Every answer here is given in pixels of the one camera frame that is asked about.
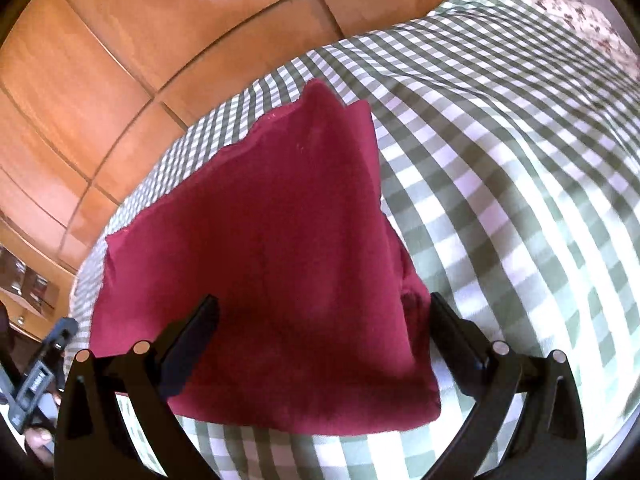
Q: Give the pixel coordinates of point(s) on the wooden wardrobe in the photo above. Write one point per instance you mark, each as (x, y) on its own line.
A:
(125, 60)

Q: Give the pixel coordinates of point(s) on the green checked bed sheet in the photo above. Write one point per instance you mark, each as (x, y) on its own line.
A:
(500, 185)

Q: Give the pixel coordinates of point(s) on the red knit garment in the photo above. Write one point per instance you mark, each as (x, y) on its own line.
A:
(275, 260)

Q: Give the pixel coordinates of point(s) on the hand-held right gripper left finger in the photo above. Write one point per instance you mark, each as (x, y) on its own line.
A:
(192, 340)

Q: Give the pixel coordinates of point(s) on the person's left hand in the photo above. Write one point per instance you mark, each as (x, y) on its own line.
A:
(39, 441)

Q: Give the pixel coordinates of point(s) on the floral quilt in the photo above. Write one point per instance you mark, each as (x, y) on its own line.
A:
(585, 25)

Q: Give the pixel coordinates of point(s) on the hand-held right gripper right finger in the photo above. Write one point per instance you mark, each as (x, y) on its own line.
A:
(450, 340)

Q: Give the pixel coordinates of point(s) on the wooden drawer unit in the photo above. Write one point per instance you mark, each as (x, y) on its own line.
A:
(30, 285)

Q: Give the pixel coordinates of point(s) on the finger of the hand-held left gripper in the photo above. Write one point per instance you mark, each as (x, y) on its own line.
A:
(62, 332)

